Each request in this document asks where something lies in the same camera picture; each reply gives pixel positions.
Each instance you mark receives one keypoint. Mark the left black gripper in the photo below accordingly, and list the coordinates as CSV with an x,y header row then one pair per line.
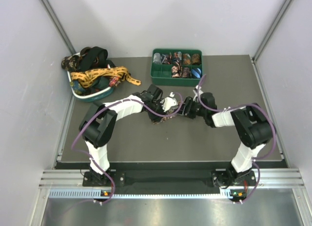
x,y
154,117

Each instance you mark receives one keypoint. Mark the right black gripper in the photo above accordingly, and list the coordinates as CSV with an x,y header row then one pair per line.
x,y
185,108

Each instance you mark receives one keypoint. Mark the brown floral tie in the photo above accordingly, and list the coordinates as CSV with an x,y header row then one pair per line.
x,y
165,118

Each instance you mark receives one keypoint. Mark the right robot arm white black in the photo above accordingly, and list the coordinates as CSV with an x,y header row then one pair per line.
x,y
252,127

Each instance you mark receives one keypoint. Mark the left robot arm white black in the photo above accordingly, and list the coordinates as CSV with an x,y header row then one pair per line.
x,y
98,124

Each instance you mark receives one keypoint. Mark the brown pink rolled tie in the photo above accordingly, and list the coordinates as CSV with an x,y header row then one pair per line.
x,y
186,73

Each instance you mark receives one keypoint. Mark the blue striped rolled tie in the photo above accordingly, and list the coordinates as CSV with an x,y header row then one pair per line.
x,y
196,73

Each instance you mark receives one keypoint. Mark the pink floral rolled tie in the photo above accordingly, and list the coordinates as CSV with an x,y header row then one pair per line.
x,y
176,71

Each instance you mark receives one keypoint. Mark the green compartment tray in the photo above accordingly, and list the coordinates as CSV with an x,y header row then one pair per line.
x,y
161,73

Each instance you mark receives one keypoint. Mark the grey rolled tie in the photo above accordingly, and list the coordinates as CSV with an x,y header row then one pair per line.
x,y
157,58

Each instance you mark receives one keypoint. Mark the dark red rolled tie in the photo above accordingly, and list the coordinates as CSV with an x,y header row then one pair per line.
x,y
166,58

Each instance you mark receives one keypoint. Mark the red patterned tie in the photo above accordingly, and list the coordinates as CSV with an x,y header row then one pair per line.
x,y
114,81

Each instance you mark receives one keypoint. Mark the dark brown rolled tie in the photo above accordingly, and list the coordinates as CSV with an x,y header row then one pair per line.
x,y
196,59

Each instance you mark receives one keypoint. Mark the teal floral rolled tie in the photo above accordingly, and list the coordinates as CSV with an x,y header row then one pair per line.
x,y
177,57

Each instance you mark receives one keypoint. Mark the white teal basket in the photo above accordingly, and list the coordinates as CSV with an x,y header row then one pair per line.
x,y
93,93

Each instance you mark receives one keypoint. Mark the yellow patterned tie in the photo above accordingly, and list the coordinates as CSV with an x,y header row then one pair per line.
x,y
87,78

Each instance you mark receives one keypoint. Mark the green patterned tie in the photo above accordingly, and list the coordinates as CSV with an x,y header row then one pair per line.
x,y
77,88

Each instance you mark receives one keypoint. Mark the black tie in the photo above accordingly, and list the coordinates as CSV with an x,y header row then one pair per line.
x,y
93,58

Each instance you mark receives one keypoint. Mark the dark floral tie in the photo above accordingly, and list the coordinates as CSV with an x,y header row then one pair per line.
x,y
70,63

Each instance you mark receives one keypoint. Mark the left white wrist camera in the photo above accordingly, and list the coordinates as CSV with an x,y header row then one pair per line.
x,y
169,102

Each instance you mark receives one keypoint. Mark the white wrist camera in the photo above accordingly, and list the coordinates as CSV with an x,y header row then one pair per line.
x,y
169,102
197,93

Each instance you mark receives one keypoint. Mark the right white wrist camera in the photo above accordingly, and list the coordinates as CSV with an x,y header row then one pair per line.
x,y
197,93

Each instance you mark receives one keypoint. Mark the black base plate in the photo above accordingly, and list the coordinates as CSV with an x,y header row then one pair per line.
x,y
166,177

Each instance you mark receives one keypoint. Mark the grey slotted cable duct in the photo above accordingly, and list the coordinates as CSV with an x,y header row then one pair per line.
x,y
104,194

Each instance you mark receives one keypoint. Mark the aluminium front rail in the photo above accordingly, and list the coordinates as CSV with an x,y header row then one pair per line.
x,y
279,178

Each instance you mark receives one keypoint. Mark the right aluminium frame post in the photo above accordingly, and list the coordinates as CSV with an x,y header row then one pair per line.
x,y
273,27

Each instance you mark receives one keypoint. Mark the aluminium frame post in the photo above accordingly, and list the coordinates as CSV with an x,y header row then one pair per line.
x,y
273,27
59,27

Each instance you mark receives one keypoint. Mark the left aluminium frame post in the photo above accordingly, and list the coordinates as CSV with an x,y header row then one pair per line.
x,y
59,27

